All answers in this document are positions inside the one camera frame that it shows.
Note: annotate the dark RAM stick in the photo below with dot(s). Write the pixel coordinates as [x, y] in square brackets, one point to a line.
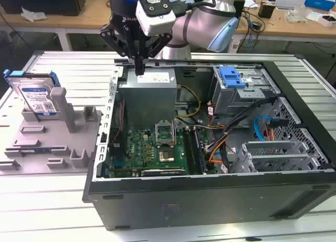
[199, 150]

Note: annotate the green RAM stick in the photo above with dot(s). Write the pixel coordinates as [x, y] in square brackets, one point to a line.
[30, 150]

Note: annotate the black RAM slot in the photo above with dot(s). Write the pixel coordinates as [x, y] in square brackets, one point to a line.
[189, 150]

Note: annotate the wooden desk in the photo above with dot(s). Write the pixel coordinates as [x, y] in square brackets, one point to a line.
[78, 21]

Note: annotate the blue plastic drive latch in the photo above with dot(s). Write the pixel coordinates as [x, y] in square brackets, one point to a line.
[231, 76]

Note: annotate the black open PC case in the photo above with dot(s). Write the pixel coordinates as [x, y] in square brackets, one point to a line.
[183, 200]

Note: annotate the large black box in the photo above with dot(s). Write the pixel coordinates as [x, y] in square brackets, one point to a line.
[52, 1]

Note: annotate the flat grey box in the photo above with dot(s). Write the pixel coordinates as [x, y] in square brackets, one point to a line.
[288, 3]

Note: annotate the grey power supply unit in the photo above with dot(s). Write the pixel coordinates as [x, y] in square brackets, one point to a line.
[147, 100]

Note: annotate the blue cardboard box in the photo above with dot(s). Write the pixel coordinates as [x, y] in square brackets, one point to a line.
[319, 1]

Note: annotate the green motherboard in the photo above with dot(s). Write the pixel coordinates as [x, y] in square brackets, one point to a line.
[141, 152]

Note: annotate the black graphics card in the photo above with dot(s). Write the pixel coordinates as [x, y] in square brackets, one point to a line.
[162, 172]

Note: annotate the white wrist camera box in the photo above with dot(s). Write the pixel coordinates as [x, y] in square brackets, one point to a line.
[157, 20]

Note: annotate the grey metal disk bay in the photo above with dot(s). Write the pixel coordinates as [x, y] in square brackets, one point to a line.
[273, 155]

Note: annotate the grey plastic parts rack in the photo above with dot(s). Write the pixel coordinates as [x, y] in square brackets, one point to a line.
[52, 145]

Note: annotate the grey metal drive cage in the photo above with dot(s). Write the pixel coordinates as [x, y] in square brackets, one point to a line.
[231, 97]

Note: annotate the CPU socket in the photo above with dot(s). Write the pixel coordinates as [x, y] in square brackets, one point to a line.
[168, 155]

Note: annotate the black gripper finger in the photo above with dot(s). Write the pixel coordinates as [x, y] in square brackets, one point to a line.
[157, 46]
[115, 40]

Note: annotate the white crumpled plastic wrap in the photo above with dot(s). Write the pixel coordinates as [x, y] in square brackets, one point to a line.
[32, 15]

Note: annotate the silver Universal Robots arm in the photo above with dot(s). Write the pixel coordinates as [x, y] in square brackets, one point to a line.
[199, 21]

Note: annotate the hard disk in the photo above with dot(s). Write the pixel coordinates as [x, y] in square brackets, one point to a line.
[34, 95]

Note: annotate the white open box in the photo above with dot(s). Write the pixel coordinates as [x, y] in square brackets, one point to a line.
[326, 20]

